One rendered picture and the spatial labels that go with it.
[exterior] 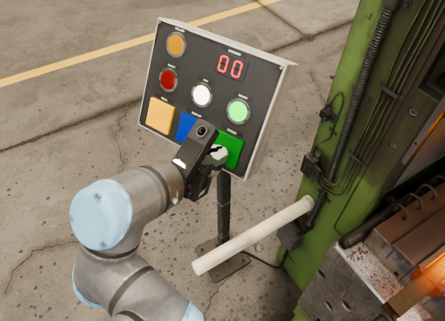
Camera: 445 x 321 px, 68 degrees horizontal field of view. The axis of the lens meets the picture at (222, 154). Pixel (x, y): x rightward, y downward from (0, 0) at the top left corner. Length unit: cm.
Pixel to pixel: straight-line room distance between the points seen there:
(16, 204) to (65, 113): 73
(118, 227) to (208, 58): 44
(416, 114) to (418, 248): 26
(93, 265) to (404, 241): 57
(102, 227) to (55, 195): 164
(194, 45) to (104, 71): 210
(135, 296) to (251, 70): 48
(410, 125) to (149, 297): 58
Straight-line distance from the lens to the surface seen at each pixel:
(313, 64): 286
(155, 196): 52
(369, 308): 83
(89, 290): 59
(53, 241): 196
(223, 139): 76
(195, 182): 64
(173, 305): 52
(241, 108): 73
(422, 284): 70
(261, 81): 71
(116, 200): 47
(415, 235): 77
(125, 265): 55
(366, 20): 76
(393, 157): 83
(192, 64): 79
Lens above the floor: 159
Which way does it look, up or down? 50 degrees down
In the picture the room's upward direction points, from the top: straight up
